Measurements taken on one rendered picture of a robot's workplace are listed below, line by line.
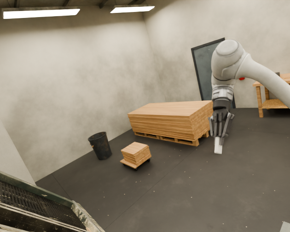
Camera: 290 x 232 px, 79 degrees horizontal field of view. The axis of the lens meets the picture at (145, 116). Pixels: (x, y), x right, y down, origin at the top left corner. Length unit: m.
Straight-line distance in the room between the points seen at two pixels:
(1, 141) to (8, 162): 0.41
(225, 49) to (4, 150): 3.93
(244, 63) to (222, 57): 0.09
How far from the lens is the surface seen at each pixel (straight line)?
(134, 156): 3.82
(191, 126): 4.03
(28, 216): 1.28
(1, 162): 4.18
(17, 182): 2.02
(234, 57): 0.73
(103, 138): 4.86
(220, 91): 0.86
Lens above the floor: 2.05
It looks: 15 degrees down
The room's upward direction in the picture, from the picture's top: 17 degrees counter-clockwise
